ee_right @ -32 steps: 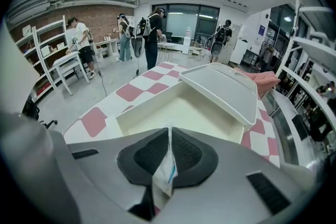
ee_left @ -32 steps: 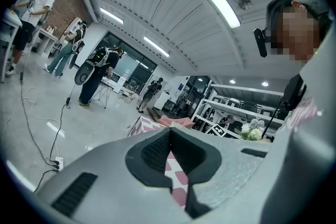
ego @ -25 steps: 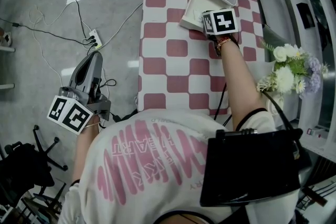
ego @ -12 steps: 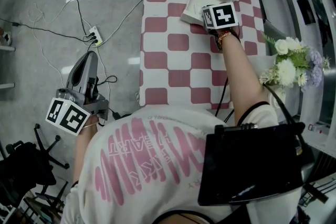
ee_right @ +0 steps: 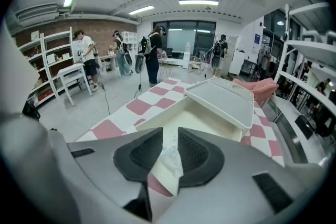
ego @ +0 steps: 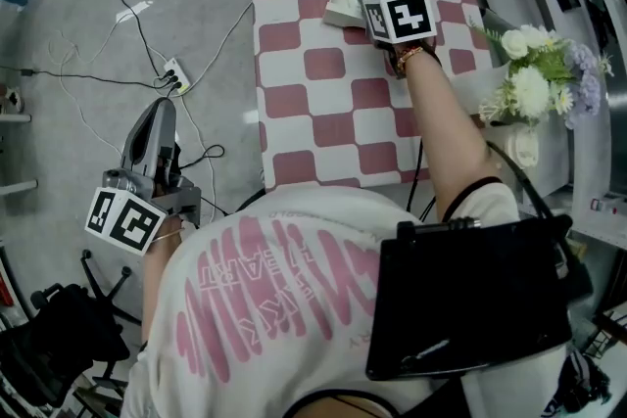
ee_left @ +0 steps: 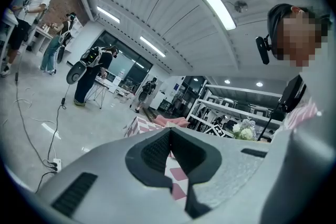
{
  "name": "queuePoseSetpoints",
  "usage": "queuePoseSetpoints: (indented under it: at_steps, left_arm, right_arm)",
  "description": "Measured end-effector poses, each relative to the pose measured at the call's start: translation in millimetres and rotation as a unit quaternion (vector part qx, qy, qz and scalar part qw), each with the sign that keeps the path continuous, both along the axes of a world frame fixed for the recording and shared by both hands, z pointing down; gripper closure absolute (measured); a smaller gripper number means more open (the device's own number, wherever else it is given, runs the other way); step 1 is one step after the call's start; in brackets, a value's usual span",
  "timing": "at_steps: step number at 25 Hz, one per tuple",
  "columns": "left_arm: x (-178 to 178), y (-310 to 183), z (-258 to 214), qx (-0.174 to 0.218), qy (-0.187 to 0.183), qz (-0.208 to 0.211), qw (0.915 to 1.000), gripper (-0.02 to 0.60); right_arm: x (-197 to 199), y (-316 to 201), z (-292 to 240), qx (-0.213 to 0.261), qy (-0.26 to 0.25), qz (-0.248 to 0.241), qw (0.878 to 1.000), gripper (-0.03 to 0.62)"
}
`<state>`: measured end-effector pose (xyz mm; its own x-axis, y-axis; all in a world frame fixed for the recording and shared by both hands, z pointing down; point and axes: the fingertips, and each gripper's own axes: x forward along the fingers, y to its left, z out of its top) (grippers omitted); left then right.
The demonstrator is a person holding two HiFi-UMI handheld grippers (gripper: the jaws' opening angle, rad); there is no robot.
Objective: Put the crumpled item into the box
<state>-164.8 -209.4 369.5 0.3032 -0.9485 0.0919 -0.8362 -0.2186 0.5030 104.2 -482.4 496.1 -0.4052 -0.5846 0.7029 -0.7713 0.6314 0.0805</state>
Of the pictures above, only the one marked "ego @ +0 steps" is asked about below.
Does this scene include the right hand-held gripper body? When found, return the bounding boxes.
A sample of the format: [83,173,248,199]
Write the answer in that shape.
[362,0,438,79]

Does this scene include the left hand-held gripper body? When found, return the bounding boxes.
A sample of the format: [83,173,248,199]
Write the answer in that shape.
[83,145,202,256]

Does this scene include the person's right forearm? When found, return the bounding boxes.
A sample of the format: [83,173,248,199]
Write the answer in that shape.
[403,47,495,222]

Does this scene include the black shoulder pouch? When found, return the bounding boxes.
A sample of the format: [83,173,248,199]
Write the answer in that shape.
[364,213,593,383]

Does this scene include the person's left forearm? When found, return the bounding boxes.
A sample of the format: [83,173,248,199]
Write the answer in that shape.
[140,219,186,345]

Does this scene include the thin gold bangle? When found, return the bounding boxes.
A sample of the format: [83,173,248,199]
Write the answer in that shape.
[150,226,186,245]

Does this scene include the white power strip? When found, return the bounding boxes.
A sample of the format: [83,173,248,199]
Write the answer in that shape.
[163,57,192,95]

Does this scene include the red white checkered table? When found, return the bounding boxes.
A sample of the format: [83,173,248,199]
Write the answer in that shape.
[251,0,497,190]

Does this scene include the black office chair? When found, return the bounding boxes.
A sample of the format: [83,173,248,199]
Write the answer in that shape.
[0,249,144,410]

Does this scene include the white purple flower bouquet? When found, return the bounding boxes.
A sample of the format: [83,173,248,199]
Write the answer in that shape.
[467,17,616,132]

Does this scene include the person's white printed shirt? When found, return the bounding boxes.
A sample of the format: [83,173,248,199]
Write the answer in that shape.
[120,184,565,418]

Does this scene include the grey metal shelf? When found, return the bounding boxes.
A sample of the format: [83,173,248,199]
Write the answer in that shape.
[454,0,627,256]

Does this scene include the red beaded bracelet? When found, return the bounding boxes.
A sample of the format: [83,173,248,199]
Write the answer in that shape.
[395,43,428,70]

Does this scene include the white cable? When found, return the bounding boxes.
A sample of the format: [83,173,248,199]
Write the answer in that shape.
[188,2,255,90]

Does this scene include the white metal frame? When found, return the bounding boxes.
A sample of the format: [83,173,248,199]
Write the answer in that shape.
[0,112,39,198]

